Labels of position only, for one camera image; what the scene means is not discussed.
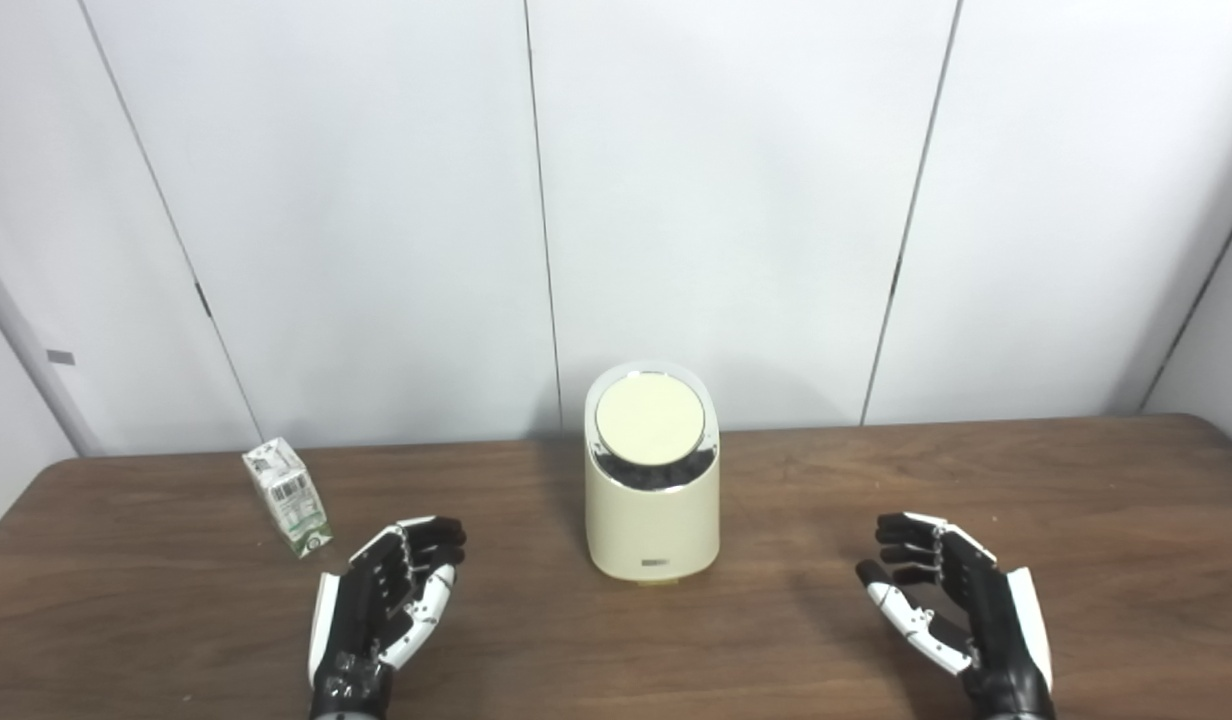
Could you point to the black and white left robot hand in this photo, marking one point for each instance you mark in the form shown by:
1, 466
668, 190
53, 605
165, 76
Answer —
361, 610

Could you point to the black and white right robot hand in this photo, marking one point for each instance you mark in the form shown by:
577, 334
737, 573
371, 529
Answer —
991, 620

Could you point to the small white green milk carton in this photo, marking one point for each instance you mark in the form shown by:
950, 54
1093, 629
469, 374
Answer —
291, 497

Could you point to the round cream bin lid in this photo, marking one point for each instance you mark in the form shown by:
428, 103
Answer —
648, 416

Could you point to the cream-colored bin body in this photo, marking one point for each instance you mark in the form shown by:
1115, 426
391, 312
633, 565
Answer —
651, 525

